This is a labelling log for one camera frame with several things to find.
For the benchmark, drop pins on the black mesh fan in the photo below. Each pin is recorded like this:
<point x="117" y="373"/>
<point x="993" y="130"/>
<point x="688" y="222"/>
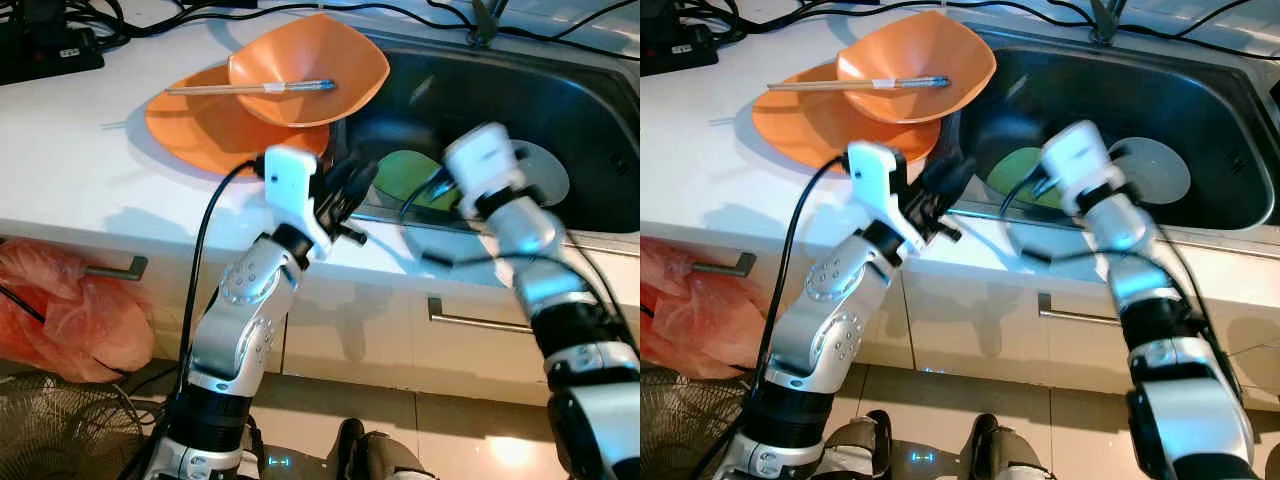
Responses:
<point x="685" y="430"/>
<point x="60" y="430"/>

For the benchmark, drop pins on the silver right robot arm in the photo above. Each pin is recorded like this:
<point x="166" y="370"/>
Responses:
<point x="560" y="300"/>
<point x="1150" y="300"/>

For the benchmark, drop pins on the orange plastic plate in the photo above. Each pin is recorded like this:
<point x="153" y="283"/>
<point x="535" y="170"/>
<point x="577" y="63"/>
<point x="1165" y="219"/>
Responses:
<point x="200" y="130"/>
<point x="800" y="125"/>

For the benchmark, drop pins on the chrome kitchen faucet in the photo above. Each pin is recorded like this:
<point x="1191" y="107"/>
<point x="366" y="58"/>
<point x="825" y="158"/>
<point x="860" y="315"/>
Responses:
<point x="485" y="28"/>
<point x="1108" y="28"/>

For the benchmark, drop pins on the orange plastic bowl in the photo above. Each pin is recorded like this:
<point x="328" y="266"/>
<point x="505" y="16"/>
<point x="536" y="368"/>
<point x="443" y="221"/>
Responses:
<point x="910" y="50"/>
<point x="300" y="55"/>

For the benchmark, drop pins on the robot left leg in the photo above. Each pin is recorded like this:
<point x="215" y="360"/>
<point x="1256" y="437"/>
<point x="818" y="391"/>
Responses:
<point x="865" y="450"/>
<point x="252" y="450"/>

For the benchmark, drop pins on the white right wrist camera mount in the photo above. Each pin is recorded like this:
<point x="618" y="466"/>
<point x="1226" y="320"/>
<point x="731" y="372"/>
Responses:
<point x="485" y="155"/>
<point x="1080" y="150"/>

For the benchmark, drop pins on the green plate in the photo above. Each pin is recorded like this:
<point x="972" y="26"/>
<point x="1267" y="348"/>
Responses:
<point x="405" y="178"/>
<point x="1015" y="172"/>

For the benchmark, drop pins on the taped wooden chopstick pair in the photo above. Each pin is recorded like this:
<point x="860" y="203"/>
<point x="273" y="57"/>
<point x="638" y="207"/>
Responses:
<point x="220" y="89"/>
<point x="820" y="86"/>

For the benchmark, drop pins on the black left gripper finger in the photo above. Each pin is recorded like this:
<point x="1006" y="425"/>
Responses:
<point x="358" y="185"/>
<point x="948" y="182"/>

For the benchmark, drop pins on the orange plastic bag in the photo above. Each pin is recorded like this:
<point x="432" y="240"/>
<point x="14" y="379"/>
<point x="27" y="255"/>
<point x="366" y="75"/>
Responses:
<point x="700" y="320"/>
<point x="80" y="320"/>

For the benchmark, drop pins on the white base cabinet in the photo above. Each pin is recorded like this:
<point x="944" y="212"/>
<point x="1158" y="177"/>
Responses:
<point x="970" y="320"/>
<point x="380" y="330"/>

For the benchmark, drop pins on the robot right leg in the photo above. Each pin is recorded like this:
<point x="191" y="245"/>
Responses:
<point x="378" y="455"/>
<point x="1005" y="455"/>

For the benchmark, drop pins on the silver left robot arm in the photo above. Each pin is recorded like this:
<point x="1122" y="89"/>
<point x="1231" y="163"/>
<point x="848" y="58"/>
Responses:
<point x="240" y="320"/>
<point x="830" y="320"/>

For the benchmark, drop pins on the robot leg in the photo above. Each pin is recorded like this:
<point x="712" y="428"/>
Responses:
<point x="1005" y="455"/>
<point x="378" y="455"/>
<point x="252" y="450"/>
<point x="865" y="450"/>

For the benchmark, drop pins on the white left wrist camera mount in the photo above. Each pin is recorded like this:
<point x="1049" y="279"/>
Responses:
<point x="290" y="185"/>
<point x="872" y="180"/>

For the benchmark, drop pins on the stainless steel sink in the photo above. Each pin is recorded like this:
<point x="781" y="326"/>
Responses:
<point x="590" y="110"/>
<point x="1220" y="100"/>

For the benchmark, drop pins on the grey ceramic bowl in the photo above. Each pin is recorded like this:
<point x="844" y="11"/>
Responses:
<point x="1160" y="170"/>
<point x="548" y="175"/>

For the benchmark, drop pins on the black power strip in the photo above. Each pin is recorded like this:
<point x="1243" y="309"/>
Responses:
<point x="675" y="50"/>
<point x="50" y="55"/>

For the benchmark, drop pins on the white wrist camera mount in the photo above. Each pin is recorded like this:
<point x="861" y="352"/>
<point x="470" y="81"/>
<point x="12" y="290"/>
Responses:
<point x="1080" y="150"/>
<point x="485" y="155"/>
<point x="872" y="180"/>
<point x="290" y="185"/>

